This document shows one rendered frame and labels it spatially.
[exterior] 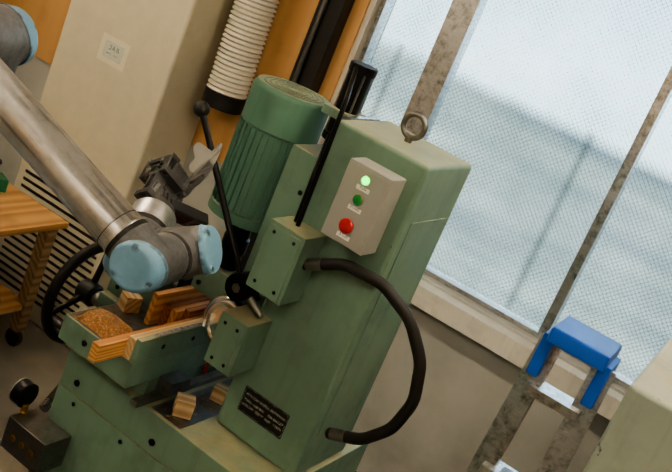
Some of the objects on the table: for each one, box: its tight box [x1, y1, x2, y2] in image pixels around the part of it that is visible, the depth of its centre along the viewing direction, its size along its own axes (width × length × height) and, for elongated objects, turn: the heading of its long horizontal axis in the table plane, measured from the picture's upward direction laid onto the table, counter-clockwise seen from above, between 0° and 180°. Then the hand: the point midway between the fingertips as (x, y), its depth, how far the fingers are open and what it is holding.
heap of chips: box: [74, 309, 134, 339], centre depth 214 cm, size 8×12×3 cm
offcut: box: [117, 290, 143, 313], centre depth 225 cm, size 4×4×4 cm
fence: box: [129, 326, 209, 364], centre depth 230 cm, size 60×2×6 cm, turn 99°
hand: (195, 155), depth 209 cm, fingers open, 14 cm apart
